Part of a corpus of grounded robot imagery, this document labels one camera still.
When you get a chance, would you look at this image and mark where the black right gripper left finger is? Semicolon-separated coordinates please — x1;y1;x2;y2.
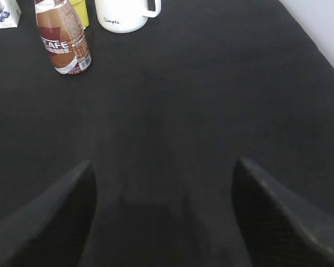
0;161;97;266

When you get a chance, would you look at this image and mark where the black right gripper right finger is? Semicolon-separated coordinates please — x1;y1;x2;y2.
231;158;334;266

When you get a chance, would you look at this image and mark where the white ceramic mug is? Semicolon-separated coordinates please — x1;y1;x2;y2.
95;0;161;33

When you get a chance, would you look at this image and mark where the black tablecloth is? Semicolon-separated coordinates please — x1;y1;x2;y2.
0;1;334;266

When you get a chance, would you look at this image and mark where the brown coffee drink bottle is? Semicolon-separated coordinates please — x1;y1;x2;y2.
35;1;92;76

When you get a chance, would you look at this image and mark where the white blueberry milk carton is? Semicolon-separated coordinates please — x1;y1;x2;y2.
0;0;21;29

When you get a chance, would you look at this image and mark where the yellow paper cup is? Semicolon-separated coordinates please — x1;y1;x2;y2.
70;0;89;29

